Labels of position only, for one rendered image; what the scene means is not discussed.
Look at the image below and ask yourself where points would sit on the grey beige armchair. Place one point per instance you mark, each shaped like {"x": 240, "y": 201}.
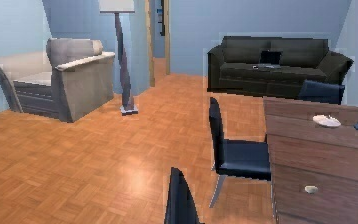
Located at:
{"x": 80, "y": 80}

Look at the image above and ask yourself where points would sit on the grey twisted floor lamp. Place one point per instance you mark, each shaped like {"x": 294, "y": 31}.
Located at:
{"x": 123, "y": 73}

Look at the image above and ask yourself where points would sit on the black laptop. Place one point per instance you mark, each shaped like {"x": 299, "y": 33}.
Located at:
{"x": 269, "y": 58}

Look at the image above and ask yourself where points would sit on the dark green sofa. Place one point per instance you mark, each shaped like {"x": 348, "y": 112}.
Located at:
{"x": 297, "y": 73}

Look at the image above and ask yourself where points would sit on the white plate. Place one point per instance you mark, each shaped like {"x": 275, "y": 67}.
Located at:
{"x": 326, "y": 120}

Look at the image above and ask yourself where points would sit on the brown wooden dining table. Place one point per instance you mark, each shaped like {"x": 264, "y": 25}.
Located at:
{"x": 320, "y": 160}

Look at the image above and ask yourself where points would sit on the small white bowl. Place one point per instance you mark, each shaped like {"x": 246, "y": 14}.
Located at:
{"x": 311, "y": 189}

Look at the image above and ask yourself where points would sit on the dark framed wall picture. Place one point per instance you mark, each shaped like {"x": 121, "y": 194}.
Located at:
{"x": 161, "y": 20}

